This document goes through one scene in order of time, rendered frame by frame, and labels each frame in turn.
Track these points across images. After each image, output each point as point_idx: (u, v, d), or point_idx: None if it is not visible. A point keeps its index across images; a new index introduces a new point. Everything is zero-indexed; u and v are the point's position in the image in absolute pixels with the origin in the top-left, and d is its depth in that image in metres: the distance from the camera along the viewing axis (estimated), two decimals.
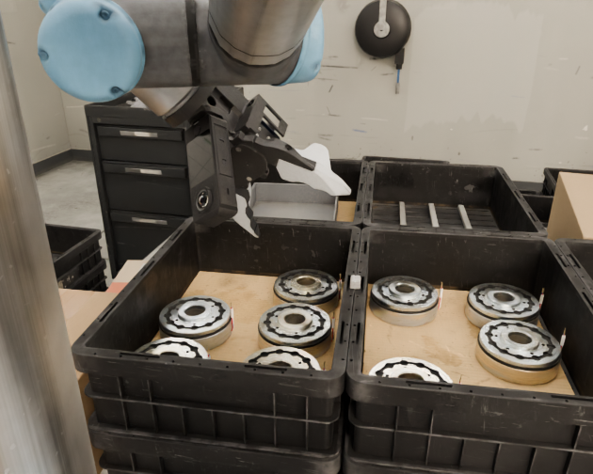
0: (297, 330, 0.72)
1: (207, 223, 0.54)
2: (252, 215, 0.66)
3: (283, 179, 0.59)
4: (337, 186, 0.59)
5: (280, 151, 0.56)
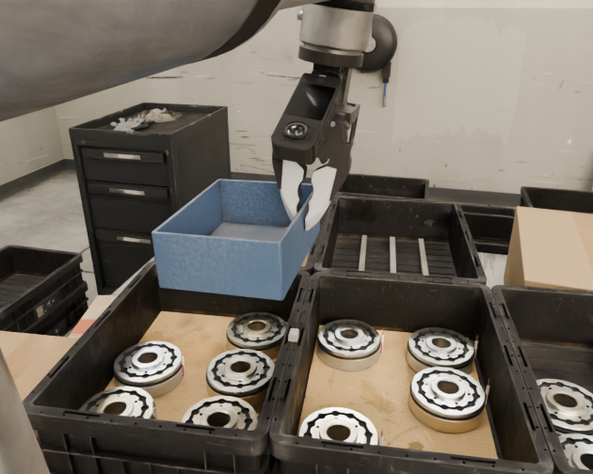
0: (242, 378, 0.77)
1: (282, 150, 0.52)
2: (301, 198, 0.64)
3: (312, 174, 0.61)
4: (314, 220, 0.64)
5: (345, 170, 0.60)
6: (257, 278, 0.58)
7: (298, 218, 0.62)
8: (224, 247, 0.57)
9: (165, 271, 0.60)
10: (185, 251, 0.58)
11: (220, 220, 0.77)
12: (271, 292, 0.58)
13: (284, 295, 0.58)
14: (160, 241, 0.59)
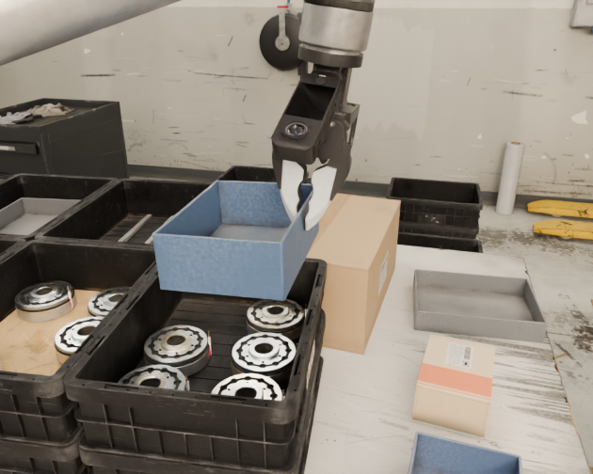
0: None
1: (282, 150, 0.52)
2: (300, 198, 0.64)
3: (312, 174, 0.61)
4: (314, 220, 0.64)
5: (345, 170, 0.60)
6: (259, 278, 0.57)
7: (298, 218, 0.62)
8: (225, 248, 0.57)
9: (166, 273, 0.60)
10: (186, 252, 0.58)
11: (219, 222, 0.77)
12: (273, 292, 0.58)
13: (286, 295, 0.58)
14: (161, 243, 0.59)
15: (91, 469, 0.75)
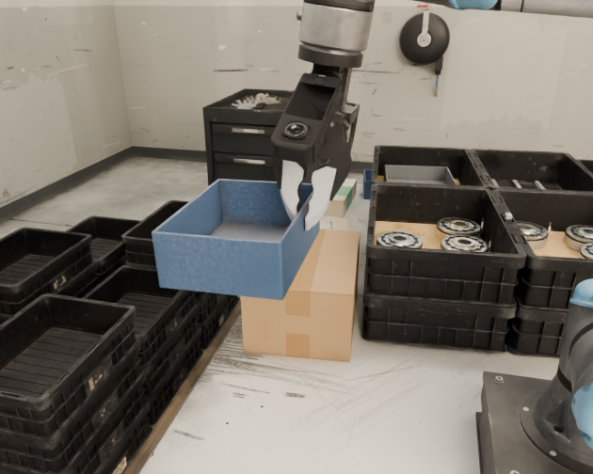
0: (470, 247, 1.17)
1: (282, 150, 0.52)
2: (300, 198, 0.64)
3: (312, 174, 0.61)
4: (314, 220, 0.64)
5: (345, 170, 0.60)
6: (257, 278, 0.58)
7: (298, 218, 0.62)
8: (224, 247, 0.57)
9: (165, 271, 0.60)
10: (185, 250, 0.58)
11: (220, 220, 0.77)
12: (271, 292, 0.58)
13: (284, 295, 0.59)
14: (160, 241, 0.59)
15: None
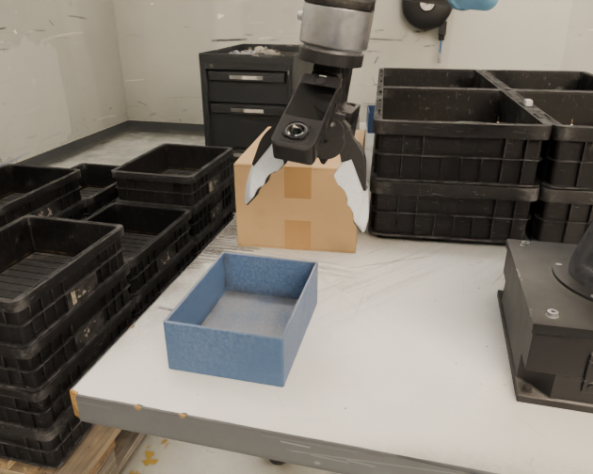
0: None
1: (282, 150, 0.52)
2: (264, 183, 0.65)
3: (334, 177, 0.61)
4: (363, 218, 0.62)
5: (360, 155, 0.59)
6: (261, 367, 0.62)
7: (298, 306, 0.67)
8: (231, 339, 0.62)
9: (174, 355, 0.65)
10: (194, 339, 0.63)
11: (223, 290, 0.82)
12: (273, 380, 0.63)
13: (285, 382, 0.63)
14: (170, 329, 0.63)
15: None
